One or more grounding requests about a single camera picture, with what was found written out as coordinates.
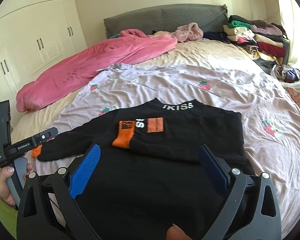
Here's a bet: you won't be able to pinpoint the beige mattress cover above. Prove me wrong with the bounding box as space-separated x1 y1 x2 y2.
12 41 261 142

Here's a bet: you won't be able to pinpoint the stack of folded clothes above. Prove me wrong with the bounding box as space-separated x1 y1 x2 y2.
223 15 290 70

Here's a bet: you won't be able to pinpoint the cream wardrobe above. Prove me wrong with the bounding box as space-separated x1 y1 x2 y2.
0 0 87 127

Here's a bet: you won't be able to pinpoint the dusty pink fluffy garment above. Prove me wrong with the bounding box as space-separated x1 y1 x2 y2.
171 23 204 43

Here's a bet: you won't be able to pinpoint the dark navy garment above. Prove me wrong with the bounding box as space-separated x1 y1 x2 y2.
203 31 230 43

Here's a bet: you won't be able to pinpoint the pink blanket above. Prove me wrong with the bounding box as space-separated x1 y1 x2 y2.
16 29 177 112

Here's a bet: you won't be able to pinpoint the black orange knit sweater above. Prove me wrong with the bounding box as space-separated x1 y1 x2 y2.
37 99 253 239

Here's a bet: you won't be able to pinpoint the right hand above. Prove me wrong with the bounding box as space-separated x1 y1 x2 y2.
166 224 192 240

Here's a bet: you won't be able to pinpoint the grey quilted headboard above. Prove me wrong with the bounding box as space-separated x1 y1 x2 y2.
103 4 228 38

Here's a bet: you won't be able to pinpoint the left hand red nails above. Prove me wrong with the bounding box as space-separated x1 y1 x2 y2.
0 166 16 207

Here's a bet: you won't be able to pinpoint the lilac strawberry bed sheet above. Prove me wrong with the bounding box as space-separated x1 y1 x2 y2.
37 64 300 237

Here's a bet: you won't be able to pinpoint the green left sleeve forearm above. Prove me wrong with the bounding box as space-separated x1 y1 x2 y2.
0 199 18 239

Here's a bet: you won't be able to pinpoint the white bag with clothes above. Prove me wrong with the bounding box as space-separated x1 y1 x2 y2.
270 64 300 92

